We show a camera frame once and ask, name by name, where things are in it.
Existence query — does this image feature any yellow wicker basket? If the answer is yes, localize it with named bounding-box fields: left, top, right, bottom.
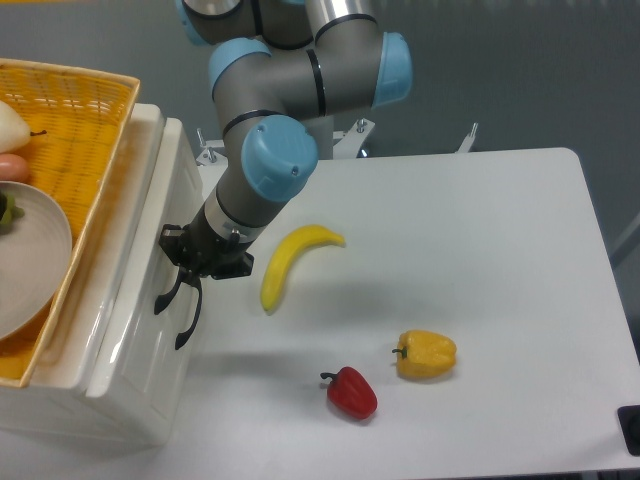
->
left=1, top=58, right=140, bottom=388

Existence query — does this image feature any grey plate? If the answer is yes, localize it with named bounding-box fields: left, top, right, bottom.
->
left=1, top=182, right=72, bottom=339

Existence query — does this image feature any red toy bell pepper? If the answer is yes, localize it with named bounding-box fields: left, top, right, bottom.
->
left=320, top=366, right=378, bottom=420

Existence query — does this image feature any white drawer cabinet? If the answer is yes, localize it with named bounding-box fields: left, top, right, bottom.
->
left=0, top=103, right=166, bottom=451

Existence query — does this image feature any dark green toy vegetable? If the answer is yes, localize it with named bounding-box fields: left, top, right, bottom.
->
left=0, top=191, right=24, bottom=234

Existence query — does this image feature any yellow toy bell pepper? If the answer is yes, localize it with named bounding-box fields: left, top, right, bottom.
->
left=392, top=330, right=457, bottom=380

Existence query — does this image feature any black corner object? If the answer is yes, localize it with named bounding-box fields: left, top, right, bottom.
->
left=617, top=405, right=640, bottom=457

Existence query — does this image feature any pink toy sausage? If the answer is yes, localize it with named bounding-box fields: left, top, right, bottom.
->
left=0, top=153, right=30, bottom=183

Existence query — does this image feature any yellow toy banana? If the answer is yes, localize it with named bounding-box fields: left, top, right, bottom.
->
left=260, top=224, right=346, bottom=313

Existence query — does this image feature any white top drawer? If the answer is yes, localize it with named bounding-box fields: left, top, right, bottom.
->
left=87, top=118, right=202, bottom=445

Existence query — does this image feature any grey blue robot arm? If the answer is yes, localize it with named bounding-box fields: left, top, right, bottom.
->
left=159, top=1, right=413, bottom=288

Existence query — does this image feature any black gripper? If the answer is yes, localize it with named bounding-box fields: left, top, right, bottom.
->
left=153, top=219, right=255, bottom=351

